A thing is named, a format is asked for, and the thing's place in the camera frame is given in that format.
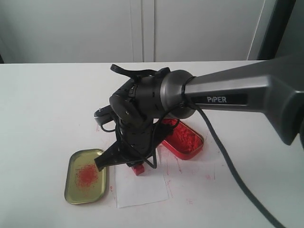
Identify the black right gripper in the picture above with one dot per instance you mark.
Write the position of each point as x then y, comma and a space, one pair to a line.
134, 145

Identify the red plastic stamp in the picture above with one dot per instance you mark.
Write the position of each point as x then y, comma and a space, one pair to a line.
138, 169

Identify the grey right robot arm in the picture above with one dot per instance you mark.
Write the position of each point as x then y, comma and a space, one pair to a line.
274, 88

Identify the red ink tin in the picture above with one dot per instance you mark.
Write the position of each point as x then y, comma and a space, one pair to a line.
184, 142

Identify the white paper sheet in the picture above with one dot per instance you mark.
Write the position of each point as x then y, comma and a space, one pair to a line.
148, 187

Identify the gold tin lid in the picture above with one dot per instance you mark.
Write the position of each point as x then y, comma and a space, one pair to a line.
84, 182

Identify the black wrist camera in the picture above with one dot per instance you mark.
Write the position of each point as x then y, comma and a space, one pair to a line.
105, 115

